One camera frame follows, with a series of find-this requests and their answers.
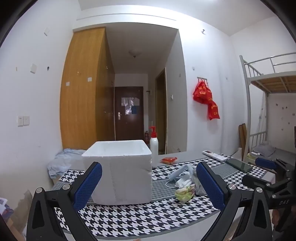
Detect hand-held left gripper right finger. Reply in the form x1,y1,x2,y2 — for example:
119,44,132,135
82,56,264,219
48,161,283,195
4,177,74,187
195,161,273,241

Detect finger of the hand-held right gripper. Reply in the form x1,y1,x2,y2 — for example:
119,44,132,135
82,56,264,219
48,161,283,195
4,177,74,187
255,158,292,172
242,174,290,193

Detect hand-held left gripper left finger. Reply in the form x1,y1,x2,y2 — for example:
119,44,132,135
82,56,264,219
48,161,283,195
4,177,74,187
26,161,103,241

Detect white face mask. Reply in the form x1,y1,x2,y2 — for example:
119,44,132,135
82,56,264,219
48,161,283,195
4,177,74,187
165,164,193,189

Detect white foam box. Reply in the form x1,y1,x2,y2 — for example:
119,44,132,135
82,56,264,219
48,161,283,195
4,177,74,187
81,139,153,205

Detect grey pillow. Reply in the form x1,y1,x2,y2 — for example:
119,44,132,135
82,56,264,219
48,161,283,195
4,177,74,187
252,144,275,157

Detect clear plastic bag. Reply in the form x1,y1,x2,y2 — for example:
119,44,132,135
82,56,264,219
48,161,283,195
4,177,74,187
192,171,207,195

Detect black smartphone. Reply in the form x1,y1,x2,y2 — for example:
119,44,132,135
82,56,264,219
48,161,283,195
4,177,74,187
225,158,253,172

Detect green yellow snack packet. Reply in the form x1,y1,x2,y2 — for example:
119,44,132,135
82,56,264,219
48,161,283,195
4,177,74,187
175,185,196,204

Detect white remote control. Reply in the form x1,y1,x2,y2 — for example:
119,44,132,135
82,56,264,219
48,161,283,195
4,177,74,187
202,150,228,162

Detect wooden boards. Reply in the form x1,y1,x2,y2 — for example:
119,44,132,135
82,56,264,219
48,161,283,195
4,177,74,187
239,124,247,160

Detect light blue cloth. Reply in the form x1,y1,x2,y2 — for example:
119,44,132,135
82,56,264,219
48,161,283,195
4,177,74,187
47,148,87,179

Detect red snack packet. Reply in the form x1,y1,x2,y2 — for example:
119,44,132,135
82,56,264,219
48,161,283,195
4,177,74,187
160,157,178,165

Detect black white houndstooth tablecloth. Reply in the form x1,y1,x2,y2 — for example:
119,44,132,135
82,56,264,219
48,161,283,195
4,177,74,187
54,152,287,240

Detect white pump bottle red cap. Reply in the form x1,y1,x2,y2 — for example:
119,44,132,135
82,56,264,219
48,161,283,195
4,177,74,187
149,126,159,156

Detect dark brown door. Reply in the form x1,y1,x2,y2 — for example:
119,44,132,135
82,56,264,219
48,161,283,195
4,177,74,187
114,86,144,141

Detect red plastic bag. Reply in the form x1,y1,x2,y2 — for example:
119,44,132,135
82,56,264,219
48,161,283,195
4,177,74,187
193,80,213,105
206,100,220,120

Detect grey metal bunk bed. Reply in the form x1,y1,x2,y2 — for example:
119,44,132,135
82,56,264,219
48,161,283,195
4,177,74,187
239,53,296,163

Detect white paper notice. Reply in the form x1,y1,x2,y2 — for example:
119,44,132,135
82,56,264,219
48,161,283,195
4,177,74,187
121,97,140,107

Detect wooden wardrobe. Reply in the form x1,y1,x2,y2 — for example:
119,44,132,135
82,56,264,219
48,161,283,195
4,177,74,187
60,27,115,150

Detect wooden side door frame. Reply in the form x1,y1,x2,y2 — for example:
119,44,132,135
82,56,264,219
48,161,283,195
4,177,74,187
155,68,167,154

